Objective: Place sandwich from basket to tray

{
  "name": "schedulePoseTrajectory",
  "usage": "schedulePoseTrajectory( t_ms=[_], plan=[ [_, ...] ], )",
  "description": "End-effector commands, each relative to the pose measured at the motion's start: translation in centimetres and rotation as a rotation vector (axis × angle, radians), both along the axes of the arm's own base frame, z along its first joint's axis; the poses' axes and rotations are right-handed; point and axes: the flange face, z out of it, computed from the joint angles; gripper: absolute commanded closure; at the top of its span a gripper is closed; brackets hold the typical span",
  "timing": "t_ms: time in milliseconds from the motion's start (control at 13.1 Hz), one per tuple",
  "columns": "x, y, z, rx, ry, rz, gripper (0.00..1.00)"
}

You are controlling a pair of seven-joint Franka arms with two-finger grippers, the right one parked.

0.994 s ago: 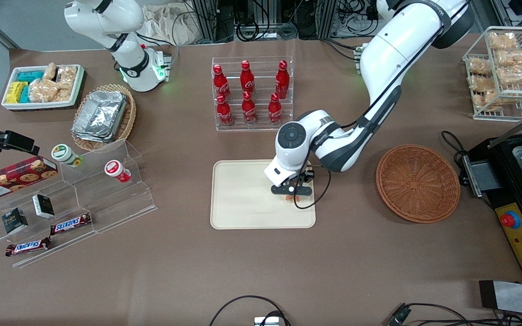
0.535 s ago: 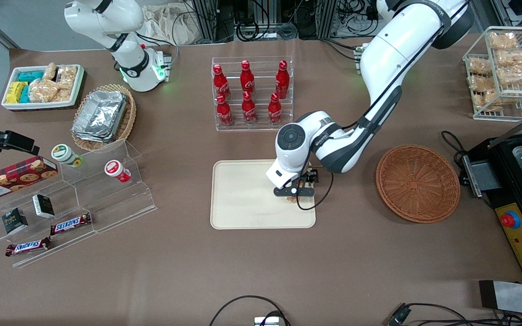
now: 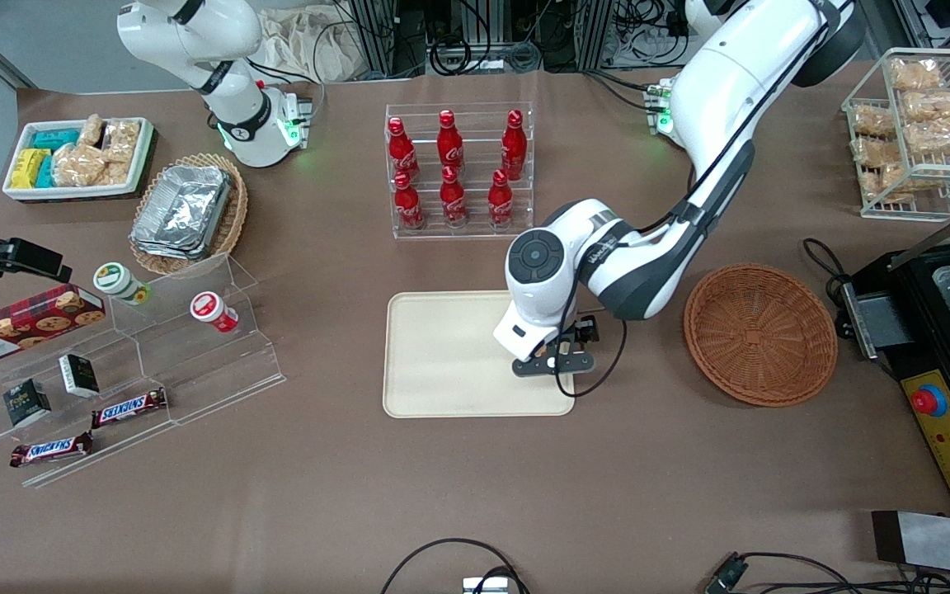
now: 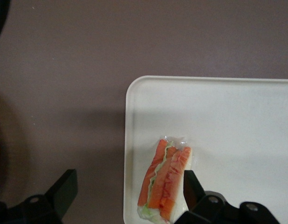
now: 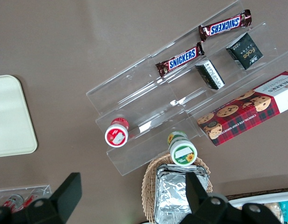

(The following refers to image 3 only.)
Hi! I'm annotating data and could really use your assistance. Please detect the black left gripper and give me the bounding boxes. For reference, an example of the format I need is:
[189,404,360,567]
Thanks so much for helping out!
[537,316,600,358]

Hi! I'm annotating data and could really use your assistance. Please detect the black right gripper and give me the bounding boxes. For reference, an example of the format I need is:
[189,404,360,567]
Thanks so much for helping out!
[0,205,73,284]

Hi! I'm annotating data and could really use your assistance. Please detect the white rectangular snack tray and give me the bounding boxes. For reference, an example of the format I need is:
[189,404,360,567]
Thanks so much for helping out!
[2,117,156,203]

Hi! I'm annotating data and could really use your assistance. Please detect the beige rectangular tray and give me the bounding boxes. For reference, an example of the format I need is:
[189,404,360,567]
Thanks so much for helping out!
[383,289,576,419]

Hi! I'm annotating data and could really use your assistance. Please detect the round brown wicker basket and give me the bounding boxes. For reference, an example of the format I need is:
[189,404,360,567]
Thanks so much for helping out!
[684,263,839,408]

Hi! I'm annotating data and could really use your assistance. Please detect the oval light wicker basket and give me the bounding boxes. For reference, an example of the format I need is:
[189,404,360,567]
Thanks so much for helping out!
[129,153,249,277]

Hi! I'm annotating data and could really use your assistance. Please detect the red tartan cookie box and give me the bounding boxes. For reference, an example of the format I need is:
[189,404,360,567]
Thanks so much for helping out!
[0,284,106,369]

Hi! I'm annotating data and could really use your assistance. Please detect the yellow snack packet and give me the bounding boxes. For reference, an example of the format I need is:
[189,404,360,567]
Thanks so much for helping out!
[10,148,51,190]

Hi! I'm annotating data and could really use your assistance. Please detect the green lid yogurt cup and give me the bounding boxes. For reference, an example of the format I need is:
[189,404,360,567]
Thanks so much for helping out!
[93,262,150,306]

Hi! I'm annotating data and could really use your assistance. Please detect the small black carton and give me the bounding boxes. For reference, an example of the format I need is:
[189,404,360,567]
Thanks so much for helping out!
[59,354,101,399]
[2,379,53,428]

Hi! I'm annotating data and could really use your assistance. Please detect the red cola bottle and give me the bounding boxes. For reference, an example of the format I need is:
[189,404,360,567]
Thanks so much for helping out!
[440,166,468,228]
[388,117,421,182]
[437,110,465,172]
[501,110,528,181]
[393,171,426,230]
[488,169,515,228]

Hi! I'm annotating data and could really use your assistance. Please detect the clear acrylic bottle rack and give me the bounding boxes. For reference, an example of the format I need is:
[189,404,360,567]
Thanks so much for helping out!
[385,102,534,241]

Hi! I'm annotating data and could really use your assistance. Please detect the stacked aluminium foil containers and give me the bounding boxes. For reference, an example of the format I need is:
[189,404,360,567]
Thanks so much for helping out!
[130,165,233,261]

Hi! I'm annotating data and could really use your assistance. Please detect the brown Snickers bar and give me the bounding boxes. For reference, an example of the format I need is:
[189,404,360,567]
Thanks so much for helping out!
[10,431,94,469]
[92,387,168,429]

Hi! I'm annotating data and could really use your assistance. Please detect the red lid yogurt cup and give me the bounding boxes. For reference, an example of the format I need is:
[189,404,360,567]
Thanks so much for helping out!
[190,291,239,334]

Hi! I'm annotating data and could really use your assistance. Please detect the clear acrylic stepped shelf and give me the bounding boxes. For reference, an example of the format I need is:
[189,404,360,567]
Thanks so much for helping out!
[0,254,287,489]

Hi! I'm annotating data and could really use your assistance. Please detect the black machine yellow panel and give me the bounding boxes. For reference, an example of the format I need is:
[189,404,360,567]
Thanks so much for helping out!
[834,194,950,521]

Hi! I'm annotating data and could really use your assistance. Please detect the bagged fried snack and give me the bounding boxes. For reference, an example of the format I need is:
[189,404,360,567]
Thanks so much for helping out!
[852,106,896,138]
[890,58,944,92]
[904,115,950,157]
[901,89,950,125]
[879,161,950,204]
[852,136,905,169]

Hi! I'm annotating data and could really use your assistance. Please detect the red emergency stop button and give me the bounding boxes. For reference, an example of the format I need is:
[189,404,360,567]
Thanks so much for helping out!
[912,385,948,419]

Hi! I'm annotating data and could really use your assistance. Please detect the beige cloth bag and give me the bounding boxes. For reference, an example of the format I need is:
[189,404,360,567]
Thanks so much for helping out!
[256,7,360,83]

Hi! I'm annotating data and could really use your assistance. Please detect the grey black flat panel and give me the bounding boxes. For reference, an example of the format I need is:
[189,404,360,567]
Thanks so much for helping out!
[871,510,950,578]

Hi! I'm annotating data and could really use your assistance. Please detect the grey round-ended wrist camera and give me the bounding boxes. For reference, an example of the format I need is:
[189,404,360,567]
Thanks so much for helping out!
[512,353,596,379]

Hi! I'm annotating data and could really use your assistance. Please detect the black machine power cable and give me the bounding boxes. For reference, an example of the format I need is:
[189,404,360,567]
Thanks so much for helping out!
[801,238,855,308]

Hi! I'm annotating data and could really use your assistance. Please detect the black connector with cable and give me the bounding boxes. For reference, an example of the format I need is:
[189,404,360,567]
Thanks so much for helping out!
[704,551,950,594]

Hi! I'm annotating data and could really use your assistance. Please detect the black looped cable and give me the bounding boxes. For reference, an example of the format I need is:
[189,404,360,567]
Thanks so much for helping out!
[380,538,530,594]

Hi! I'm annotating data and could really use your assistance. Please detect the aluminium frame post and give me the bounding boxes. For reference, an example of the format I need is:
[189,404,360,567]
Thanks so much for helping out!
[350,0,397,79]
[574,0,613,71]

